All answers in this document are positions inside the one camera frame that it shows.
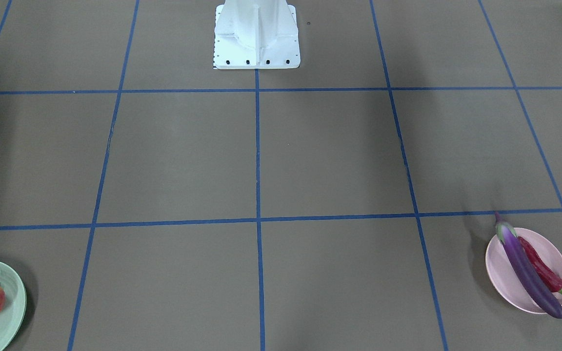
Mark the red chili pepper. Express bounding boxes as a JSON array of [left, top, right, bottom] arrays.
[[518, 237, 562, 294]]

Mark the purple eggplant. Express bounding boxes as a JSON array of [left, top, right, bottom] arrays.
[[494, 212, 562, 318]]

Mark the pink plate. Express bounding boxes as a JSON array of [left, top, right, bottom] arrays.
[[485, 228, 562, 316]]

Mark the green plate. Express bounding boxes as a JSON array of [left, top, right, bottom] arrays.
[[0, 262, 27, 351]]

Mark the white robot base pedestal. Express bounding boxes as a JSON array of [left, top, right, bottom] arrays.
[[213, 0, 301, 70]]

